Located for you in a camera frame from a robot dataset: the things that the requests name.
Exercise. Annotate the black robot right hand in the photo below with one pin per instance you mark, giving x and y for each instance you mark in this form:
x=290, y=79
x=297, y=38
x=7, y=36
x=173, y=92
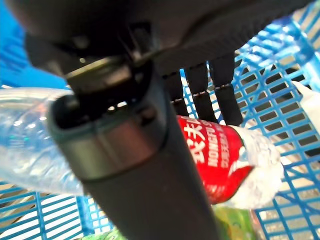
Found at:
x=137, y=162

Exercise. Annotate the clear water bottle red cap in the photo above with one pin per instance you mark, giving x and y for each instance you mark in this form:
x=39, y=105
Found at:
x=220, y=155

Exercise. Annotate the blue plastic shopping basket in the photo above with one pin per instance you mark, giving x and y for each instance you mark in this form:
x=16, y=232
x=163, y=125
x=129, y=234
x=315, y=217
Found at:
x=15, y=70

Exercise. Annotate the white basket tag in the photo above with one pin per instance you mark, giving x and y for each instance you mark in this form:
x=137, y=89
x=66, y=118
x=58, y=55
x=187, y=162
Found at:
x=310, y=105

